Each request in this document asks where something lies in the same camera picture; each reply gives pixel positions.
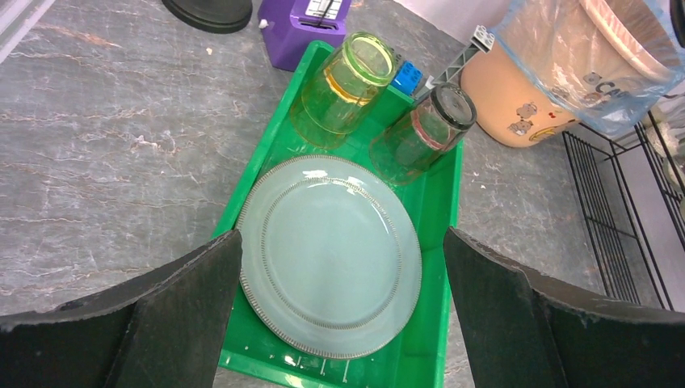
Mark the black wire rack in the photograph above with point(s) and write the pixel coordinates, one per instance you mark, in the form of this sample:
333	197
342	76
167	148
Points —
631	195

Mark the dark clear glass cup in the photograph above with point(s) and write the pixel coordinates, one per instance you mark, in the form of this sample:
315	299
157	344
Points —
399	156

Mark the tan capybara trash bin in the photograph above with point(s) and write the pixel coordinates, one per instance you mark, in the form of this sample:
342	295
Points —
559	63

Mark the black stand wooden ball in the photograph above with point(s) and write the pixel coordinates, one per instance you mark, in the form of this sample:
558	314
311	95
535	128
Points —
214	16

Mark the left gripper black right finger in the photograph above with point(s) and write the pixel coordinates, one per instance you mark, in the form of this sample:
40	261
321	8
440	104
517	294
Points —
522	328

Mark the green glass cup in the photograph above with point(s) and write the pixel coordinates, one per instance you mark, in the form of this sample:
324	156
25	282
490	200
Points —
362	61

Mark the pink glass cup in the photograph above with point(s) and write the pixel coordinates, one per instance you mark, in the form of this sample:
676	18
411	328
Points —
436	133

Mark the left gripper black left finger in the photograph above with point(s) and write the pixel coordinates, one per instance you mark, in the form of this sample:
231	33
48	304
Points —
164	328

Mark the blue lego brick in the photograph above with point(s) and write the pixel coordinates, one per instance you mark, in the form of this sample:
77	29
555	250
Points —
407	78

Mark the green plastic tray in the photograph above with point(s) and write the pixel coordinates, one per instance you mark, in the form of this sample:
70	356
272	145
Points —
416	357

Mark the amber glass cup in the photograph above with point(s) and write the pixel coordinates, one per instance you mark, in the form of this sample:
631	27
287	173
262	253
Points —
361	99

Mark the purple metronome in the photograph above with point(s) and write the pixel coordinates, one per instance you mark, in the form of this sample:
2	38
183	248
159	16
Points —
289	26

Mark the light blue plate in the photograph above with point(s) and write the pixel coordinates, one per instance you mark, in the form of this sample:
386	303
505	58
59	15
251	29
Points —
331	261

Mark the grey lego tower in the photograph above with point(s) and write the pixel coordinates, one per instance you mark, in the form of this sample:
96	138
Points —
481	41

